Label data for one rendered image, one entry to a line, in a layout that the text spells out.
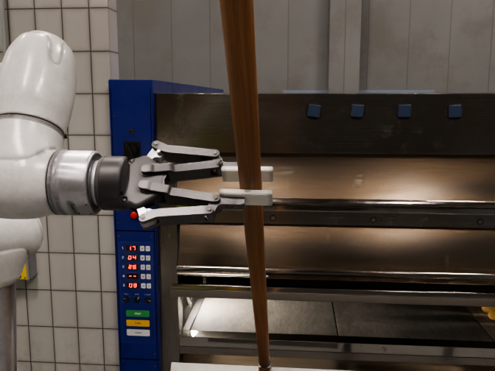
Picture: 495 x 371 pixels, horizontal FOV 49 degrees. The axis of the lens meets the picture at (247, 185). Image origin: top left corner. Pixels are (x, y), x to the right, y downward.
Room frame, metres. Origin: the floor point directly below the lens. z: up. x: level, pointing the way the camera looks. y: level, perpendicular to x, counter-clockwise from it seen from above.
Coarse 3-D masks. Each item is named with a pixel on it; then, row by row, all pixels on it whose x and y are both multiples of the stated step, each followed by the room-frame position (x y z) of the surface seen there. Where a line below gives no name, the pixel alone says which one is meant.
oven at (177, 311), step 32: (160, 96) 1.98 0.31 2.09; (160, 128) 1.98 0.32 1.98; (320, 224) 1.93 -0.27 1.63; (352, 224) 1.92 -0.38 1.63; (384, 224) 1.91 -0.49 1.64; (416, 224) 1.90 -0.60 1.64; (448, 224) 1.89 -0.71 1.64; (480, 224) 1.88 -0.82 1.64; (160, 256) 1.98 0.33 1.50; (160, 288) 1.98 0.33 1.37; (416, 288) 1.99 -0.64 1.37; (448, 288) 1.98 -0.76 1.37; (480, 288) 1.97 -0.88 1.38; (192, 352) 1.97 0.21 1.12; (224, 352) 1.96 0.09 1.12; (256, 352) 1.95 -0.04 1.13; (288, 352) 1.94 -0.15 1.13; (320, 352) 1.93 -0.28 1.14
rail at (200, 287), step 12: (180, 288) 1.83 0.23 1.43; (192, 288) 1.83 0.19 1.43; (204, 288) 1.82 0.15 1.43; (216, 288) 1.82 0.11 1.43; (228, 288) 1.82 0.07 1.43; (240, 288) 1.81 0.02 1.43; (276, 288) 1.80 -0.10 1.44; (288, 288) 1.80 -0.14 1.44; (300, 288) 1.80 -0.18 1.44; (312, 288) 1.80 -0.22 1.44; (324, 288) 1.80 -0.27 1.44
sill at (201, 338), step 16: (192, 336) 1.97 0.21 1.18; (208, 336) 1.97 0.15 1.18; (224, 336) 1.97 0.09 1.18; (240, 336) 1.97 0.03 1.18; (272, 336) 1.97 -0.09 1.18; (288, 336) 1.97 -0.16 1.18; (304, 336) 1.97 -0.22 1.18; (320, 336) 1.97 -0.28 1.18; (336, 336) 1.97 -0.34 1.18; (352, 336) 1.97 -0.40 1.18; (352, 352) 1.92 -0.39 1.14; (368, 352) 1.91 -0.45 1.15; (384, 352) 1.91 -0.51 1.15; (400, 352) 1.90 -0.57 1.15; (416, 352) 1.90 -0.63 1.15; (432, 352) 1.89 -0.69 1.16; (448, 352) 1.89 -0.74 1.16; (464, 352) 1.88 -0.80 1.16; (480, 352) 1.88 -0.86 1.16
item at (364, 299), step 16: (336, 288) 1.92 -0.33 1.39; (352, 288) 1.93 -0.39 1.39; (368, 288) 1.94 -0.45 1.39; (384, 288) 1.94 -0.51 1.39; (400, 288) 1.95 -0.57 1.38; (416, 304) 1.76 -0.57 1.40; (432, 304) 1.75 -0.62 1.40; (448, 304) 1.75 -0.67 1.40; (464, 304) 1.74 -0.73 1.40; (480, 304) 1.74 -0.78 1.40
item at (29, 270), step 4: (32, 256) 2.00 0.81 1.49; (28, 260) 1.96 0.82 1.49; (32, 260) 2.00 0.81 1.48; (28, 264) 1.96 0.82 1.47; (32, 264) 1.99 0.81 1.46; (24, 268) 1.95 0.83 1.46; (28, 268) 1.96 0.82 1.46; (32, 268) 1.99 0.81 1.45; (36, 268) 2.02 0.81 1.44; (24, 272) 1.95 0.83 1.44; (28, 272) 1.96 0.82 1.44; (32, 272) 1.99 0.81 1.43; (36, 272) 2.02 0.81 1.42; (20, 276) 1.96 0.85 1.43; (24, 276) 1.95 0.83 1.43; (28, 276) 1.96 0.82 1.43; (32, 276) 1.99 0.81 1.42
